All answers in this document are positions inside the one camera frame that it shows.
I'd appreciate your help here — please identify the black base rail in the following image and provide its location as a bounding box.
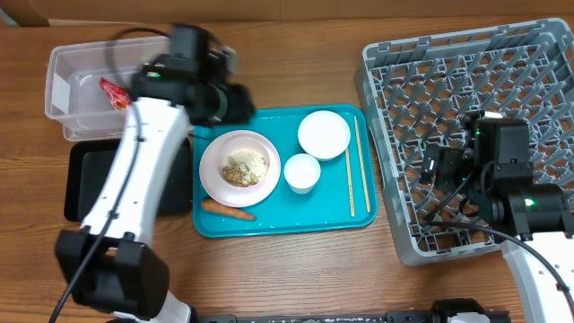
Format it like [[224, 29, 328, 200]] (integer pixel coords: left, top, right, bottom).
[[193, 298, 511, 323]]

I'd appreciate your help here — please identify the orange carrot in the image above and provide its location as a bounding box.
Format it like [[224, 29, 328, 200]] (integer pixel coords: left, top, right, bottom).
[[201, 198, 256, 221]]

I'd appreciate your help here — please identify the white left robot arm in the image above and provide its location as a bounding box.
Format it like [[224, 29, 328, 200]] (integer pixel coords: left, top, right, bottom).
[[55, 23, 256, 323]]

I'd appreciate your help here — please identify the pink plate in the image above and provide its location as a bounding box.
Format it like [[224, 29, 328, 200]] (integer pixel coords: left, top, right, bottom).
[[199, 130, 281, 208]]

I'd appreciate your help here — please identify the clear plastic waste bin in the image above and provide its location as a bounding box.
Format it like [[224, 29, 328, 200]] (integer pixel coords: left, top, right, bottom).
[[45, 36, 170, 142]]

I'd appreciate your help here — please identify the grey dishwasher rack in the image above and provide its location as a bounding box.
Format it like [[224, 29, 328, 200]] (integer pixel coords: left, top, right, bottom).
[[355, 18, 573, 266]]

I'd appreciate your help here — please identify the black tray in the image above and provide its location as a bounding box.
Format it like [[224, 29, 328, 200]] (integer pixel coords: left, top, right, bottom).
[[64, 139, 193, 223]]

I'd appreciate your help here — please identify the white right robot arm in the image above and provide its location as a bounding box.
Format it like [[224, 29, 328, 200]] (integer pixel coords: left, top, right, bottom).
[[420, 112, 573, 322]]

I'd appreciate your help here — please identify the wooden chopstick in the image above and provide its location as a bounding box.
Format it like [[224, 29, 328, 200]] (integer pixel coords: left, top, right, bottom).
[[344, 146, 355, 218], [354, 116, 371, 213]]

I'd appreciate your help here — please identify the red snack wrapper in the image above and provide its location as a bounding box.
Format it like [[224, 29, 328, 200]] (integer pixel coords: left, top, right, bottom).
[[100, 78, 131, 110]]

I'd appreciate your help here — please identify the white paper cup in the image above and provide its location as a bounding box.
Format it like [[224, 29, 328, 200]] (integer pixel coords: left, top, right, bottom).
[[283, 153, 321, 194]]

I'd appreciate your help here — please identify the teal plastic tray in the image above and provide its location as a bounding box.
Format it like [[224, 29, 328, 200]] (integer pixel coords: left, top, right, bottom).
[[193, 104, 378, 238]]

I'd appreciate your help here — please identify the white shallow bowl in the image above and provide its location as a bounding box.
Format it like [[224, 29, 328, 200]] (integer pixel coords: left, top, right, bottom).
[[297, 110, 351, 161]]

